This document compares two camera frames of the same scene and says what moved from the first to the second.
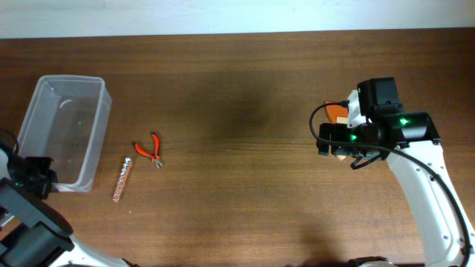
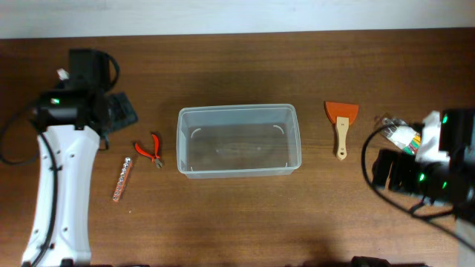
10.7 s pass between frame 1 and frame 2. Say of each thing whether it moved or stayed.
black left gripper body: moved
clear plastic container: moved
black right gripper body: moved
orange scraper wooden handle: stayed
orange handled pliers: stayed
